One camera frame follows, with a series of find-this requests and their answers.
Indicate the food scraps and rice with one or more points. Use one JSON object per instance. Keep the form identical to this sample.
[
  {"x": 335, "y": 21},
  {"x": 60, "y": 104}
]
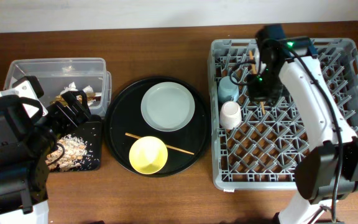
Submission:
[{"x": 73, "y": 154}]

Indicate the pale grey plate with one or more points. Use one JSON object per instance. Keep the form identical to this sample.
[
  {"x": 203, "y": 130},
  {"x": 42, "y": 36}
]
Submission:
[{"x": 167, "y": 106}]

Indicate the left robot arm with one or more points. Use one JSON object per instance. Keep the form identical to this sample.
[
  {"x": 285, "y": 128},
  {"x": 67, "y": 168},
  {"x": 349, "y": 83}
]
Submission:
[{"x": 26, "y": 138}]

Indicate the gold snack wrapper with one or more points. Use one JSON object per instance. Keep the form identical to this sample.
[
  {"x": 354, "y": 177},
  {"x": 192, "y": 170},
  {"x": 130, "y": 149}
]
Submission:
[{"x": 92, "y": 98}]

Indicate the pink cup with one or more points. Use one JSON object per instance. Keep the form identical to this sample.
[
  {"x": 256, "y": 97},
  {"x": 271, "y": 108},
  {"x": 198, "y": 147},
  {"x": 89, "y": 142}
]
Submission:
[{"x": 230, "y": 115}]

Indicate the yellow bowl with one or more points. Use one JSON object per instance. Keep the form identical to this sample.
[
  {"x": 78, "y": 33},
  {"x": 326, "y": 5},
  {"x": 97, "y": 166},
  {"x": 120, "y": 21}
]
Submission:
[{"x": 148, "y": 155}]

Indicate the clear plastic bin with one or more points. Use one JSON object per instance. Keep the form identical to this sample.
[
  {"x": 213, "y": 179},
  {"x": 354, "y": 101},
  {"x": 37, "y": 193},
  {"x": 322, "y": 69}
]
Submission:
[{"x": 54, "y": 74}]

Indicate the black rectangular tray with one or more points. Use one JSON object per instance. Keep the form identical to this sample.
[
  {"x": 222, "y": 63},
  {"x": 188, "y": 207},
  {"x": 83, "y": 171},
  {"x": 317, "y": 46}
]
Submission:
[{"x": 91, "y": 131}]

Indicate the grey dishwasher rack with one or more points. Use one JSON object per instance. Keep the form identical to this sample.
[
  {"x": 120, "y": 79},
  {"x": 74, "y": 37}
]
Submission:
[{"x": 262, "y": 153}]

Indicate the blue cup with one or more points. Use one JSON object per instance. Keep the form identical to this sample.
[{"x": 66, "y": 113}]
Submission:
[{"x": 227, "y": 91}]

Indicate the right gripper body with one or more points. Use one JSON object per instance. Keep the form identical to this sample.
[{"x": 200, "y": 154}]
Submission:
[{"x": 265, "y": 94}]

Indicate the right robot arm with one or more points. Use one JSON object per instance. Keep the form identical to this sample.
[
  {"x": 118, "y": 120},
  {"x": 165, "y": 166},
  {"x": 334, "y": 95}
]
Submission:
[{"x": 329, "y": 173}]

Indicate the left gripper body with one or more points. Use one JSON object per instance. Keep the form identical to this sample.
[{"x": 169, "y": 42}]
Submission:
[{"x": 62, "y": 119}]

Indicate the round black serving tray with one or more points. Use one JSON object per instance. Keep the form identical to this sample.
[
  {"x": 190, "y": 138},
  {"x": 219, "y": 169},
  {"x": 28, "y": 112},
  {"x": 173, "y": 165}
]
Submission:
[{"x": 124, "y": 116}]

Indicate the white napkin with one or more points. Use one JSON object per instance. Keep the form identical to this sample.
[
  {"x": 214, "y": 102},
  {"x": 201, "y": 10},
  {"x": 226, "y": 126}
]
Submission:
[{"x": 72, "y": 87}]

